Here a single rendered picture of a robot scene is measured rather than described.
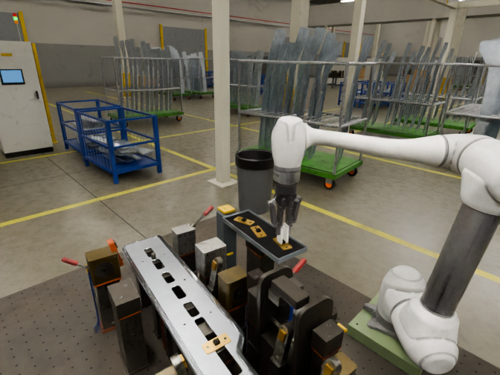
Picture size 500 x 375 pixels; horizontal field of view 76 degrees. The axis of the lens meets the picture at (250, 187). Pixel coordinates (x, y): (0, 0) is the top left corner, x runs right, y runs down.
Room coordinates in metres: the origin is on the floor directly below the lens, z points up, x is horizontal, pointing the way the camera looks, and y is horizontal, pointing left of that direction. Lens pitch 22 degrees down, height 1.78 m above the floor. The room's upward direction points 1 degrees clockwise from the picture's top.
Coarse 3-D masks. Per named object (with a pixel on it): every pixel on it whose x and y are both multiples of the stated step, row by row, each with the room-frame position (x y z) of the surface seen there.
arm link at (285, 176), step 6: (276, 168) 0.98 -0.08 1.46; (282, 168) 0.97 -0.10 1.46; (294, 168) 0.97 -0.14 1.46; (300, 168) 0.98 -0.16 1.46; (276, 174) 0.98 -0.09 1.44; (282, 174) 0.97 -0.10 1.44; (288, 174) 0.96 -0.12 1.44; (294, 174) 0.97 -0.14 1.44; (300, 174) 1.00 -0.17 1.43; (276, 180) 0.98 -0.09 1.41; (282, 180) 0.97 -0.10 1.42; (288, 180) 0.96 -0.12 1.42; (294, 180) 0.97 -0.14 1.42
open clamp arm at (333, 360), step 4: (332, 356) 0.58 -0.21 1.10; (328, 360) 0.57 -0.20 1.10; (332, 360) 0.56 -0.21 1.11; (336, 360) 0.56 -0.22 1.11; (324, 364) 0.57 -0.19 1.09; (328, 364) 0.56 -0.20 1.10; (332, 364) 0.56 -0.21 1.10; (336, 364) 0.55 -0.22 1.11; (340, 364) 0.56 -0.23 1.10; (324, 368) 0.56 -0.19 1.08; (328, 368) 0.55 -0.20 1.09; (332, 368) 0.55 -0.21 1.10; (336, 368) 0.55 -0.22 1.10; (340, 368) 0.55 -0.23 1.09; (324, 372) 0.56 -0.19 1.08; (328, 372) 0.55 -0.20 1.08; (332, 372) 0.55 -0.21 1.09; (336, 372) 0.54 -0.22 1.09; (340, 372) 0.55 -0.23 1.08
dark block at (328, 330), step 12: (324, 324) 0.66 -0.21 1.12; (336, 324) 0.66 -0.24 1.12; (312, 336) 0.64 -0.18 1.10; (324, 336) 0.62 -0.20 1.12; (336, 336) 0.63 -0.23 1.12; (312, 348) 0.64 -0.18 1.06; (324, 348) 0.61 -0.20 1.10; (336, 348) 0.63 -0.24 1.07; (312, 360) 0.64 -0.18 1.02; (324, 360) 0.61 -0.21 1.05; (312, 372) 0.64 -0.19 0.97
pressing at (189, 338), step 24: (144, 240) 1.27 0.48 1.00; (144, 264) 1.09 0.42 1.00; (168, 264) 1.09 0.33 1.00; (144, 288) 0.95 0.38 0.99; (168, 288) 0.94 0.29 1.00; (192, 288) 0.95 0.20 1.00; (168, 312) 0.82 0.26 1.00; (216, 312) 0.83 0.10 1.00; (192, 336) 0.73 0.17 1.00; (240, 336) 0.73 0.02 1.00; (192, 360) 0.65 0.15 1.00; (216, 360) 0.65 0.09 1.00; (240, 360) 0.65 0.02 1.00
